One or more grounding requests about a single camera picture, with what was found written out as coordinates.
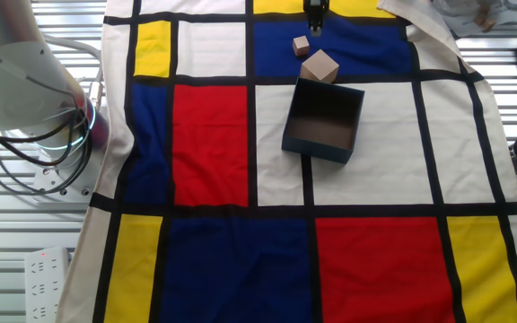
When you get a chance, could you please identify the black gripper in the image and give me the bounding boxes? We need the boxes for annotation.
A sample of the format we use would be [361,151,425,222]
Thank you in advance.
[302,0,330,38]

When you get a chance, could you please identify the small wooden cube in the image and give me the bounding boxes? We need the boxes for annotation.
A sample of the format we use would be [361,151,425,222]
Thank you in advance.
[292,35,311,57]

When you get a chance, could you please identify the large wooden cube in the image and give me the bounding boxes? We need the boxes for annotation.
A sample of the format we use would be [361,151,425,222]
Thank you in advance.
[299,48,340,85]

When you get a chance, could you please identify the dark blue gift box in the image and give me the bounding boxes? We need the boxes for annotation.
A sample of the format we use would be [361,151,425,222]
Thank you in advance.
[280,77,366,165]

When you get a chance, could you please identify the crumpled white paper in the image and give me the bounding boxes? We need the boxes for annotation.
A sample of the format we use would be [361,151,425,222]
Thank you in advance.
[433,0,517,38]

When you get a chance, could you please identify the colour block patterned cloth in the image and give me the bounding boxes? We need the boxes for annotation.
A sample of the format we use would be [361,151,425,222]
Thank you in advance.
[56,0,517,323]

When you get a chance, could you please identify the white power strip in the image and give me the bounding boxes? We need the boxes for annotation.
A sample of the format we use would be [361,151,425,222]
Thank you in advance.
[23,245,70,323]

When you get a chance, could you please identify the thick grey cable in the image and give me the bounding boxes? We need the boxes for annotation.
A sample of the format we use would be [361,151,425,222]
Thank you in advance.
[45,35,105,111]

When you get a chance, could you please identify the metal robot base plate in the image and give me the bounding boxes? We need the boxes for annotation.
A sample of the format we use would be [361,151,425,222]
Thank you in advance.
[31,152,96,204]

